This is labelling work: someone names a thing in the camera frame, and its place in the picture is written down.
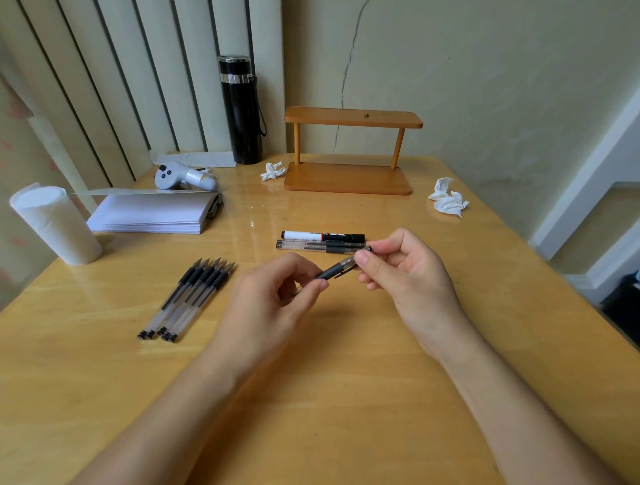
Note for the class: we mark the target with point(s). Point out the person's left hand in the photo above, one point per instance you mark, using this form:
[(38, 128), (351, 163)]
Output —
[(255, 320)]

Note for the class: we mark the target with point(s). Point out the person's right hand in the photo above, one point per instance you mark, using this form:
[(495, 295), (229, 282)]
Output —
[(420, 290)]

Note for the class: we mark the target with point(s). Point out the person's left thumb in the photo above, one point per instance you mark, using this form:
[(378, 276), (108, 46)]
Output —
[(311, 295)]

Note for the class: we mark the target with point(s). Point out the person's right thumb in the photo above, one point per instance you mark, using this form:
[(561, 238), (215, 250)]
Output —
[(372, 262)]

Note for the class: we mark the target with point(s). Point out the person's left forearm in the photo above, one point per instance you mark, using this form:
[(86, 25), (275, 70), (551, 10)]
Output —
[(160, 429)]

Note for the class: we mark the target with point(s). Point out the person's right forearm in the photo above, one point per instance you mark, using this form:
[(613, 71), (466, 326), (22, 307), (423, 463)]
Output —
[(510, 409)]

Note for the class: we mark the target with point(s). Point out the capped clear gel pen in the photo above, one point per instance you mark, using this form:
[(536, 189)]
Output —
[(310, 249), (300, 244)]

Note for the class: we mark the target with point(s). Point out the white marker with black cap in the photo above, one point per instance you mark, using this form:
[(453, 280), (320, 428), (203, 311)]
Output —
[(305, 236)]

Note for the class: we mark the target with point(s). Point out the wooden two-tier desk shelf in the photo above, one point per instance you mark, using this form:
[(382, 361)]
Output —
[(345, 177)]

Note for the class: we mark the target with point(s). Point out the large crumpled white tissue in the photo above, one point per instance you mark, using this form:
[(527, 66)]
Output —
[(450, 202)]

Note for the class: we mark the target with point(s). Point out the small crumpled white tissue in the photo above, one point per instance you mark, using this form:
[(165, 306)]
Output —
[(272, 171)]

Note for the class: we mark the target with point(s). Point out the black binder clip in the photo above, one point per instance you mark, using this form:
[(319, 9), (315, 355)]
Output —
[(216, 206)]

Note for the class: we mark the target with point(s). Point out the white handheld controller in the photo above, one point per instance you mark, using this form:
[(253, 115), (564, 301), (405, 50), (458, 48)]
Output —
[(185, 176)]

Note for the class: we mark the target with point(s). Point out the stack of white paper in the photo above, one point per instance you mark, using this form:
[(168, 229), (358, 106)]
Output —
[(150, 215)]

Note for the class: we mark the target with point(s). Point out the black thermos bottle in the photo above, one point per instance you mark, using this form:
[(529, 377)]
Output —
[(242, 120)]

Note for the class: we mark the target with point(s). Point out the black bin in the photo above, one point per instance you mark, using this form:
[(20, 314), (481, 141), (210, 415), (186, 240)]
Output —
[(625, 310)]

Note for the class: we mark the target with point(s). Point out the white tissue roll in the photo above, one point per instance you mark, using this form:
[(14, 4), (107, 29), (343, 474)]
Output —
[(60, 225)]

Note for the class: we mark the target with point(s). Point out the white vertical blinds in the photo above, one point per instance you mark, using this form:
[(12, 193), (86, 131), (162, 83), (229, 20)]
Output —
[(140, 75)]

